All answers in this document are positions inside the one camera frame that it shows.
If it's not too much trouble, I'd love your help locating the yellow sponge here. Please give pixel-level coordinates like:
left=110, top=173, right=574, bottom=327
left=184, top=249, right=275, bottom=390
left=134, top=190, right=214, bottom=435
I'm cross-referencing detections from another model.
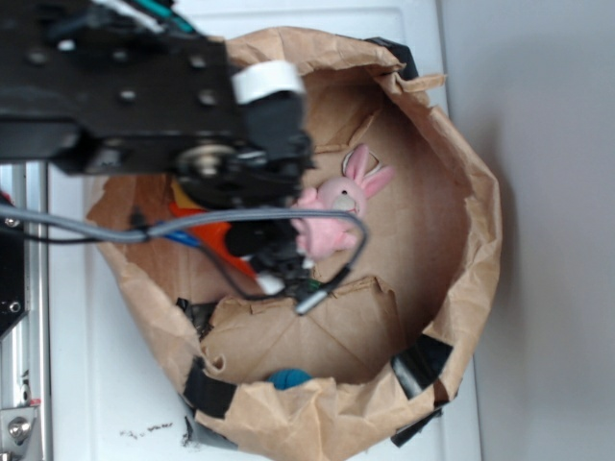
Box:
left=171, top=179, right=204, bottom=210

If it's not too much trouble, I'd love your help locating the grey braided cable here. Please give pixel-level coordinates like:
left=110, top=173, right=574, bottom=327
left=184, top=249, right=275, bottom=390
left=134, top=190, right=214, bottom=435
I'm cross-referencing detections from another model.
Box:
left=0, top=204, right=370, bottom=317

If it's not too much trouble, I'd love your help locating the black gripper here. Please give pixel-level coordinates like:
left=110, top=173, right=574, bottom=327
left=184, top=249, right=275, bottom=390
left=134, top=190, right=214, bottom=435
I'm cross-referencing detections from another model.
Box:
left=175, top=61, right=312, bottom=296

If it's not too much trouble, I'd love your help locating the orange toy carrot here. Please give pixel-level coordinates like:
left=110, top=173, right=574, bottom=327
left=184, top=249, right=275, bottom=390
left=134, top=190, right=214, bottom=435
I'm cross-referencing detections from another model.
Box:
left=168, top=202, right=257, bottom=279

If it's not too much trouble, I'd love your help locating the brown paper bag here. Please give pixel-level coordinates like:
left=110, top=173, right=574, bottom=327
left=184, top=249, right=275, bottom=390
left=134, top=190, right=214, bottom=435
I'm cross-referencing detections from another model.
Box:
left=100, top=27, right=503, bottom=460

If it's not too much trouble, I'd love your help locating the aluminium frame rail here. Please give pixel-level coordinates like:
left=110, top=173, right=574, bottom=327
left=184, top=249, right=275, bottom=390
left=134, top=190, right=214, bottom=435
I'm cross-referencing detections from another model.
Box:
left=0, top=162, right=54, bottom=461

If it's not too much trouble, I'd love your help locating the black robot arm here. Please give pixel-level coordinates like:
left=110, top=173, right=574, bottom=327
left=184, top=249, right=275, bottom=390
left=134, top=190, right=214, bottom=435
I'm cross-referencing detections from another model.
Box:
left=1, top=1, right=312, bottom=210

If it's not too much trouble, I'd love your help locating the pink plush bunny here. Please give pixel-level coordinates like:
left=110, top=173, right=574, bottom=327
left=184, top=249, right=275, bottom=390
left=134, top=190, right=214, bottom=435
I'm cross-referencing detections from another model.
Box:
left=290, top=143, right=397, bottom=261

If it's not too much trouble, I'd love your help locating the blue ball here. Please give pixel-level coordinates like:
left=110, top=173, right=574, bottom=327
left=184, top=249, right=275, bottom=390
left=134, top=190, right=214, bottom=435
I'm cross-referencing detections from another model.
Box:
left=266, top=368, right=312, bottom=391

